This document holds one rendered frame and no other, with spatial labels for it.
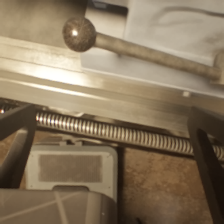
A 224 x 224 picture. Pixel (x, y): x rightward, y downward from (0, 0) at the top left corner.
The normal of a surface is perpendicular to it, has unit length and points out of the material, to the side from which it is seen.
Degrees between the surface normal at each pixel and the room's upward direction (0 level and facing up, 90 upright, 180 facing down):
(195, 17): 76
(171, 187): 0
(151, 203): 0
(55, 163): 0
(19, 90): 36
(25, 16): 11
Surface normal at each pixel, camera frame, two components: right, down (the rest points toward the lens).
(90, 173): 0.00, 0.09
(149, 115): -0.11, 0.65
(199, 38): -0.18, 0.97
